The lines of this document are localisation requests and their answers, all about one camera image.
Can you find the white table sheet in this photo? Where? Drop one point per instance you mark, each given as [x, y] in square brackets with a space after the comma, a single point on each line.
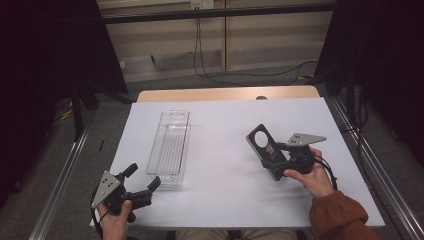
[216, 166]

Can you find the wooden table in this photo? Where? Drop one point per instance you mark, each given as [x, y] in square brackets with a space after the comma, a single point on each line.
[226, 93]

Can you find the clear plastic tray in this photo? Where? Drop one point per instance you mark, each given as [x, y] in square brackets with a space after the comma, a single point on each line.
[170, 146]

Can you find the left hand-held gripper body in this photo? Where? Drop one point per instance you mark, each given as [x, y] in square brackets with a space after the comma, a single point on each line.
[113, 196]

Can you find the small black floor piece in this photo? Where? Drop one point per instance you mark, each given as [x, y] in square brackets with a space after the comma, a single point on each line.
[101, 145]

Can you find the black horizontal bar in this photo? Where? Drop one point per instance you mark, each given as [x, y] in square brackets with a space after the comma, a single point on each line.
[216, 13]

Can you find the person's left hand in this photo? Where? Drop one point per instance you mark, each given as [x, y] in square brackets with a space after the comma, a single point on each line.
[115, 225]

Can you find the metal floor rail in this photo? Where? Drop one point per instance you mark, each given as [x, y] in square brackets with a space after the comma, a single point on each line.
[376, 166]
[56, 190]

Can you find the white wall socket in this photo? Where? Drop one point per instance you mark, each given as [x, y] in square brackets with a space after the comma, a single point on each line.
[202, 4]

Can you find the person's legs in beige trousers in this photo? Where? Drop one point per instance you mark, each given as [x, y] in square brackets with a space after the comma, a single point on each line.
[233, 235]

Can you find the person's right hand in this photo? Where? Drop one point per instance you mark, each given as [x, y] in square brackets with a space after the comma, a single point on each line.
[313, 183]

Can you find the black curtain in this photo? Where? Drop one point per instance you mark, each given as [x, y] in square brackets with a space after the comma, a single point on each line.
[40, 66]
[383, 66]

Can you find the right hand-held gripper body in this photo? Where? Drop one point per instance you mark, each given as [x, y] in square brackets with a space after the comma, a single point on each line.
[301, 158]

